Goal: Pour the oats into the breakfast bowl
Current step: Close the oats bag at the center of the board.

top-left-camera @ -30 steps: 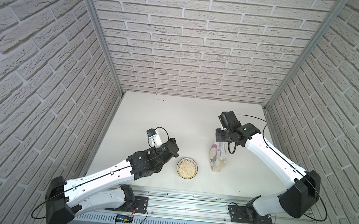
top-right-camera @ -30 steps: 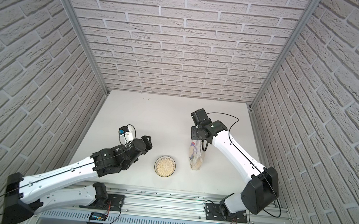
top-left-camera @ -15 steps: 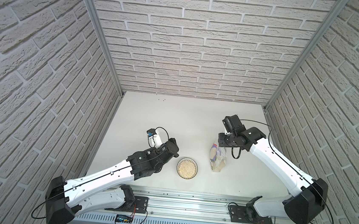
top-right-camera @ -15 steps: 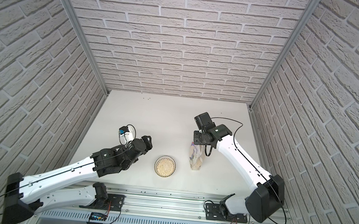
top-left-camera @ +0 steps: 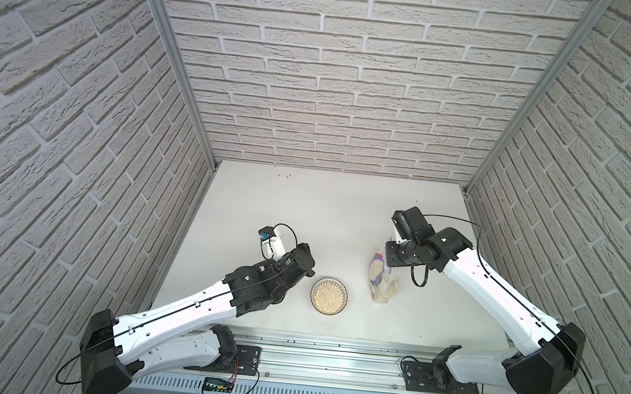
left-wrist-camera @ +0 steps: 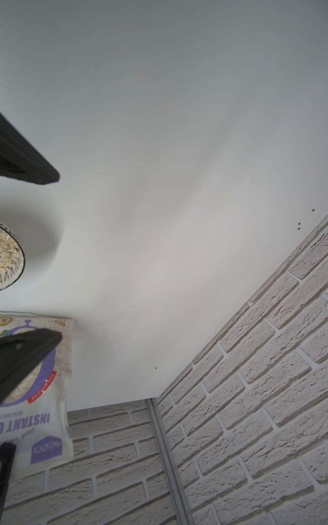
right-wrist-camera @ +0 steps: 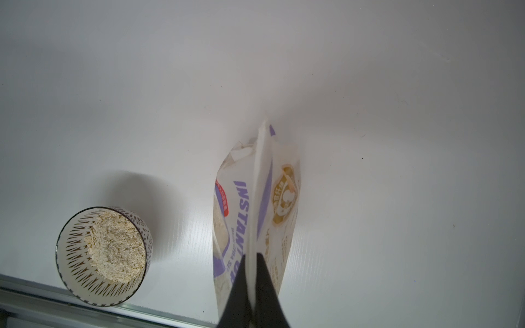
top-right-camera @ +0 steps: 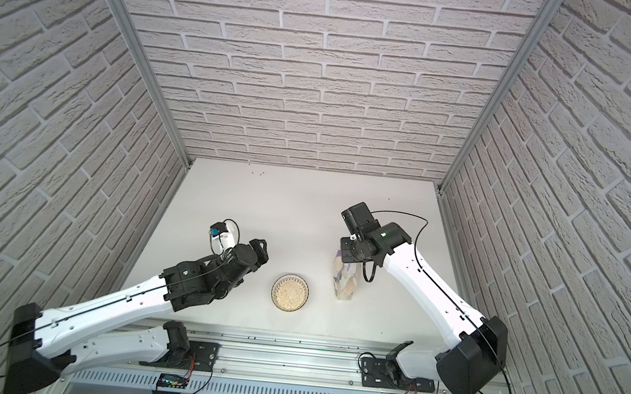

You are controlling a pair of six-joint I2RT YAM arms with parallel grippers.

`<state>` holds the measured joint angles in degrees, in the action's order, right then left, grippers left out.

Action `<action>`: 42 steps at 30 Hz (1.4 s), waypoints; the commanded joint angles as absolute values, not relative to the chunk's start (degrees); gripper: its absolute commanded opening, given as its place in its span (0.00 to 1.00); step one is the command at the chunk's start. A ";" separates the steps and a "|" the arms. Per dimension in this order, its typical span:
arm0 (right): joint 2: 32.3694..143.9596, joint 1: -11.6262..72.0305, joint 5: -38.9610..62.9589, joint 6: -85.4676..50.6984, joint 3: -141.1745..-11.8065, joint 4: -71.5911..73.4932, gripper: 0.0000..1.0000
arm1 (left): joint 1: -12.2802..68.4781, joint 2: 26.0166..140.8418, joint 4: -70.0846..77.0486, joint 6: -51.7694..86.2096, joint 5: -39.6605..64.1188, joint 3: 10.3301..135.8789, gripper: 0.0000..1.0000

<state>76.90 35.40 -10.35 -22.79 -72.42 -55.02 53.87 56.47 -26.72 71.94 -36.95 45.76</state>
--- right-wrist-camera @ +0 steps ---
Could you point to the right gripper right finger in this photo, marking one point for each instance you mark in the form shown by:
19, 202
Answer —
268, 311

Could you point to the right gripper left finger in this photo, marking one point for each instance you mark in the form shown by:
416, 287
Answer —
238, 311

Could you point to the white oats bag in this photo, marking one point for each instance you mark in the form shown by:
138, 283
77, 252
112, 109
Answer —
255, 207

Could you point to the patterned white breakfast bowl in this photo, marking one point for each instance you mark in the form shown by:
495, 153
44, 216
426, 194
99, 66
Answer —
75, 266

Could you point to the oats in bowl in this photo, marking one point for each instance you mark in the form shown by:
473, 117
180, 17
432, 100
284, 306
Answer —
115, 247

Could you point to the aluminium mounting rail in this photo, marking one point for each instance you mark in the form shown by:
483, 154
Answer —
29, 304

